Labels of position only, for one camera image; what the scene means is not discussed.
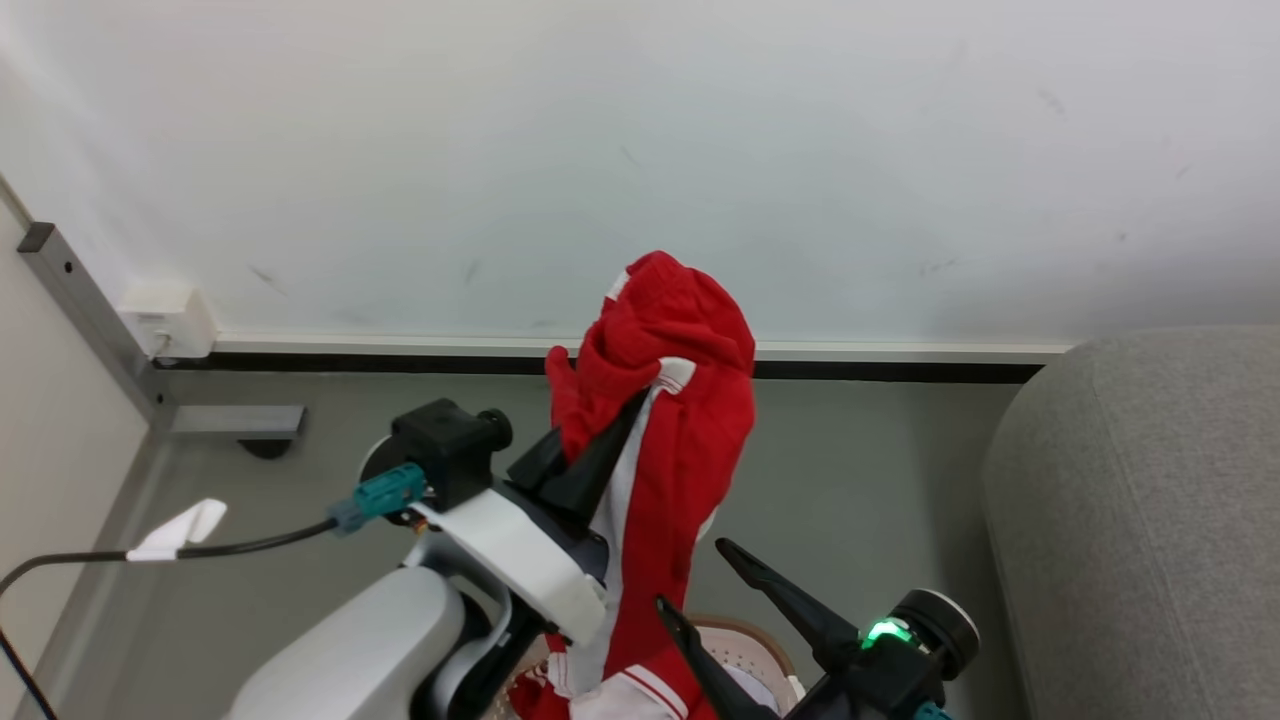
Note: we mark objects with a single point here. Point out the grey fabric sofa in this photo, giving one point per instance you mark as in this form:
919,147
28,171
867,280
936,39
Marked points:
1150,520

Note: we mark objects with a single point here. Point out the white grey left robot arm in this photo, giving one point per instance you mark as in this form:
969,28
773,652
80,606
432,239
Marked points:
350,650

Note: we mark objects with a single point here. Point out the dark right gripper green band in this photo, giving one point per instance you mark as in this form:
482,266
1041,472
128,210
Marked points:
900,670

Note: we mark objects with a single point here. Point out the white and black skirting strip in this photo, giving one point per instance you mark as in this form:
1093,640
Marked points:
900,360

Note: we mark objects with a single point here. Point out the grey metal frame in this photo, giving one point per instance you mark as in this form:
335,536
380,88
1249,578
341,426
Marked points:
90,310

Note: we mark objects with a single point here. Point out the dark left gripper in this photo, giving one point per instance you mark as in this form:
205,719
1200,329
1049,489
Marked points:
575,535

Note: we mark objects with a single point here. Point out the black round frame foot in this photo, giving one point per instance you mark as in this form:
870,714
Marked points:
265,448

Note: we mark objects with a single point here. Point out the white wall socket box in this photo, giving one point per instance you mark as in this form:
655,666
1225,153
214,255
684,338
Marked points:
165,320

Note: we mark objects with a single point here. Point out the red and white sports jersey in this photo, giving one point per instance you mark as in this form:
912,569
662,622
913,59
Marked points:
680,330

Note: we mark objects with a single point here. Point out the white perforated laundry basket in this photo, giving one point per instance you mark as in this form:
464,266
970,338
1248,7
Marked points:
748,645

